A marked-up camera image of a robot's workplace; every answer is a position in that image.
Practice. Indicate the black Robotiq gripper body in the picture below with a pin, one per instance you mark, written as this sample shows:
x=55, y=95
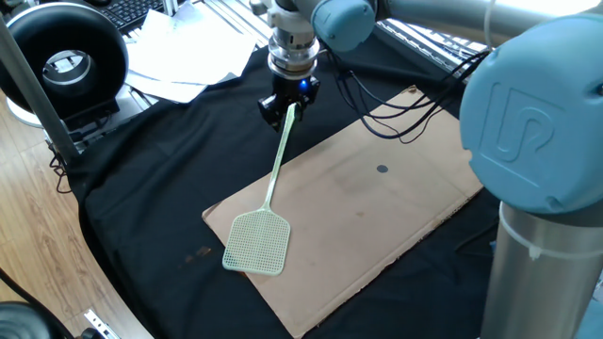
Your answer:
x=289, y=89

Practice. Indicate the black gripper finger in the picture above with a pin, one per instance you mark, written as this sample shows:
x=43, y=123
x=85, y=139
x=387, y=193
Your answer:
x=304, y=106
x=273, y=110

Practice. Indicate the pale green plastic flyswatter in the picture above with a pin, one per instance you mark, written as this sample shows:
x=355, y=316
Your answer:
x=256, y=242

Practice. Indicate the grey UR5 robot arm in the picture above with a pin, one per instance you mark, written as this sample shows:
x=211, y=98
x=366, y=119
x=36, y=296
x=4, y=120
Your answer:
x=532, y=122

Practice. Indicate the white paper sheet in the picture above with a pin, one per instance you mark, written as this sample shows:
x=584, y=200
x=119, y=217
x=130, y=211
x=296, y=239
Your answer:
x=165, y=92
x=193, y=47

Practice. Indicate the brown cardboard sheet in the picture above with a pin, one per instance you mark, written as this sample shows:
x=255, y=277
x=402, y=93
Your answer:
x=353, y=226

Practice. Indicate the black table cloth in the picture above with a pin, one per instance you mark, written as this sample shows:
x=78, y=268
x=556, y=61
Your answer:
x=155, y=188

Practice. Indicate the black computer keyboard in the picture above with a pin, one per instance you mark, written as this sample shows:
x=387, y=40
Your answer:
x=127, y=11

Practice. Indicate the black round object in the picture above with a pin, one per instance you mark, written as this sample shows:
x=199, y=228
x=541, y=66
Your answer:
x=23, y=322

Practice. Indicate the aluminium frame post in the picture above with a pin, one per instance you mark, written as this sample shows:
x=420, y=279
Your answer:
x=37, y=94

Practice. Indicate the white metal bracket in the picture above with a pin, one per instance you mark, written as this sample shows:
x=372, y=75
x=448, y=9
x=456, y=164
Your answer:
x=96, y=325

